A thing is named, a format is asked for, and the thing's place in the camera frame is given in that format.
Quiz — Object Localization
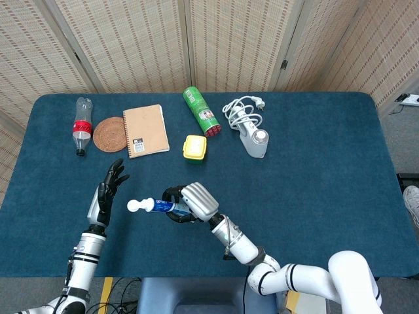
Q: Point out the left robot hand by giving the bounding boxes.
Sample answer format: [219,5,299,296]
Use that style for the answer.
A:
[86,158,131,228]

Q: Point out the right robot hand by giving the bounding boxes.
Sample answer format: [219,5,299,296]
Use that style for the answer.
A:
[162,181,220,225]

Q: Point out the blue white tube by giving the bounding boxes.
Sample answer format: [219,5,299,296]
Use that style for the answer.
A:
[126,197,192,215]

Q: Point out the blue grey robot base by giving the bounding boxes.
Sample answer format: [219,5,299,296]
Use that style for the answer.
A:
[136,277,279,314]

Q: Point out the yellow small box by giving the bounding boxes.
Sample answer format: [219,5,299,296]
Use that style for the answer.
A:
[182,134,208,166]

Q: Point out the round woven rattan coaster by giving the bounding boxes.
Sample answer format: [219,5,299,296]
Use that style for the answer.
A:
[92,116,128,154]

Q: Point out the clear bottle with red label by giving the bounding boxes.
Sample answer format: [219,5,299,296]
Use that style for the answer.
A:
[71,97,94,157]

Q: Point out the white handheld garment steamer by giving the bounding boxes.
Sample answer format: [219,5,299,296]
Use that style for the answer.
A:
[238,122,270,159]

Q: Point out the tan spiral notebook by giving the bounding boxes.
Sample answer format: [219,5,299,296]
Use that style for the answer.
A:
[122,104,170,160]

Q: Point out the green cylindrical chips can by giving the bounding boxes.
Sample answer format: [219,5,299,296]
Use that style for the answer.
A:
[182,86,222,137]

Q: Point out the blue table cloth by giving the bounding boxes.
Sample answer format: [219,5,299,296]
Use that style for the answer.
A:
[0,92,407,279]

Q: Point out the woven bamboo folding screen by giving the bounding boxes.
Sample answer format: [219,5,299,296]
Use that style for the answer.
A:
[0,0,419,205]

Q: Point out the black stand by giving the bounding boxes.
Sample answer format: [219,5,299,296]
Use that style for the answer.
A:
[396,172,419,197]

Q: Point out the white sneaker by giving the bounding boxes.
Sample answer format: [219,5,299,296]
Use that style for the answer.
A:
[402,185,419,228]

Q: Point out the white power strip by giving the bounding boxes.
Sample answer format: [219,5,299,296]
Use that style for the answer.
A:
[394,93,419,107]

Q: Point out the white coiled power cable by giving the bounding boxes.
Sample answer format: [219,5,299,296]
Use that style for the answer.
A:
[222,96,266,131]

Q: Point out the black floor cables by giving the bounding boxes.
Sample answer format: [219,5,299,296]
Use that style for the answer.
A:
[88,277,142,314]

